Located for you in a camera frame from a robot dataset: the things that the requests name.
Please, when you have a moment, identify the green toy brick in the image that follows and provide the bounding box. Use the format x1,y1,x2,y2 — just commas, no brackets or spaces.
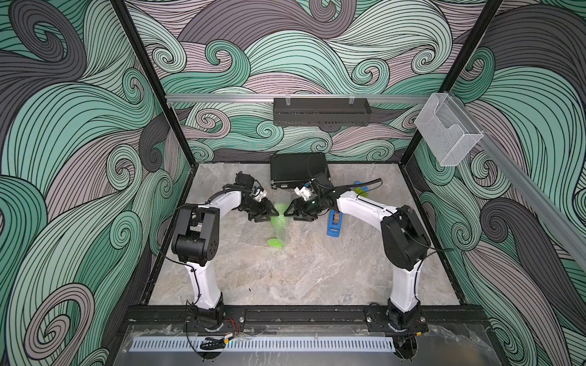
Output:
355,188,369,198

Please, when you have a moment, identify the black wall shelf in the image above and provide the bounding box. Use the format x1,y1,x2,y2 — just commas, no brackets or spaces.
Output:
273,99,372,127

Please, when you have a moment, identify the blue tape dispenser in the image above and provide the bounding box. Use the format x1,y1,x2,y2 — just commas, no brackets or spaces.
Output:
327,210,343,238

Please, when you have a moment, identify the aluminium wall rail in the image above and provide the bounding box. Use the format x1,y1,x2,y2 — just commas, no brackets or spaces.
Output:
165,93,430,105

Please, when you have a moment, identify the clear bubble wrap sheet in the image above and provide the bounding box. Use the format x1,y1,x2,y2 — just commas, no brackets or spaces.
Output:
267,201,292,249

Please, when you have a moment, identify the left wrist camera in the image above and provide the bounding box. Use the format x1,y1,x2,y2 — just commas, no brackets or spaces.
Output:
251,186,267,202

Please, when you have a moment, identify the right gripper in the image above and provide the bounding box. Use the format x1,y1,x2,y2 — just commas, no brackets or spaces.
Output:
284,196,325,221

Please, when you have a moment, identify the black case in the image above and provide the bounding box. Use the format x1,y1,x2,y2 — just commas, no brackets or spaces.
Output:
269,152,331,189

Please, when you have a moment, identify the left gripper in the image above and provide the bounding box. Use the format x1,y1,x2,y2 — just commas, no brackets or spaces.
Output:
240,199,278,223

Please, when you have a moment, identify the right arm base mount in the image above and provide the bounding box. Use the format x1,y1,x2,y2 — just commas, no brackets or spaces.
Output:
364,304,429,335

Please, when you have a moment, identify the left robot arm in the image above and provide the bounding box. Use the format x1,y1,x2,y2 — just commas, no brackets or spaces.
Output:
170,172,279,323

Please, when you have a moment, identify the green plastic wine glass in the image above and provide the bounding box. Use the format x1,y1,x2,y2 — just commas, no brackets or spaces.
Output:
267,204,288,248

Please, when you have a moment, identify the clear plastic wall bin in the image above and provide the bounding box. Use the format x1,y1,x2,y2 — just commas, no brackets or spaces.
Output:
415,92,484,167

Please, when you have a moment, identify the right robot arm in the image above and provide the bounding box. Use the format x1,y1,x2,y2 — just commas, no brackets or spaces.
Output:
284,174,430,329

